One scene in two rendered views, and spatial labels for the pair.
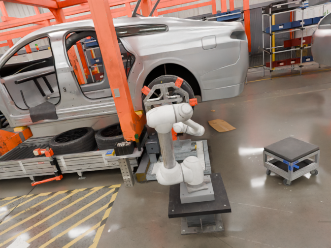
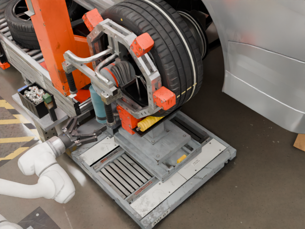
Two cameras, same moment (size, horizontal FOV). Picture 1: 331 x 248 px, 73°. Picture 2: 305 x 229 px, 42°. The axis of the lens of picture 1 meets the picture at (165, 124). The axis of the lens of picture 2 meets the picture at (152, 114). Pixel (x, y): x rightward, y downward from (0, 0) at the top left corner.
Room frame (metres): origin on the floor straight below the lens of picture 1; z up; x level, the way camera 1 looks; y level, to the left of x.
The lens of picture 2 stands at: (1.44, -1.29, 2.21)
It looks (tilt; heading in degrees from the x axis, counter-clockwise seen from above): 45 degrees down; 42
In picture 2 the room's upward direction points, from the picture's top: 5 degrees counter-clockwise
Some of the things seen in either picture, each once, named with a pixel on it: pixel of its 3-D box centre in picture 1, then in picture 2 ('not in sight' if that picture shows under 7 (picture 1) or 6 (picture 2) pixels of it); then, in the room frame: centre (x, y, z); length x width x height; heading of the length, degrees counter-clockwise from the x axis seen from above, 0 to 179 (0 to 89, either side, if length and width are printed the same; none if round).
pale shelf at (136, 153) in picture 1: (124, 153); (39, 106); (2.39, 0.54, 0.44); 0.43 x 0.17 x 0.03; 80
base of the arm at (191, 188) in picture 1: (197, 182); not in sight; (1.65, -0.18, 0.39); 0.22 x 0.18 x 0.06; 95
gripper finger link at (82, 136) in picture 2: not in sight; (84, 136); (2.17, -0.20, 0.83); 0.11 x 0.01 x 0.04; 128
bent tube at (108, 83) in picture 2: (172, 92); (112, 62); (2.48, -0.14, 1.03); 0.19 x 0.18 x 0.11; 170
